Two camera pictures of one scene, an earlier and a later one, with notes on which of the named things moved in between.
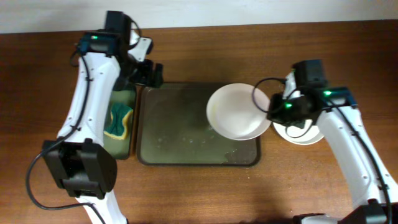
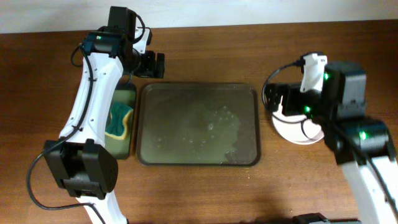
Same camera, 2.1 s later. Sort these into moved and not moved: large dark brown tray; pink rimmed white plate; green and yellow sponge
Moved: pink rimmed white plate
Not moved: green and yellow sponge; large dark brown tray
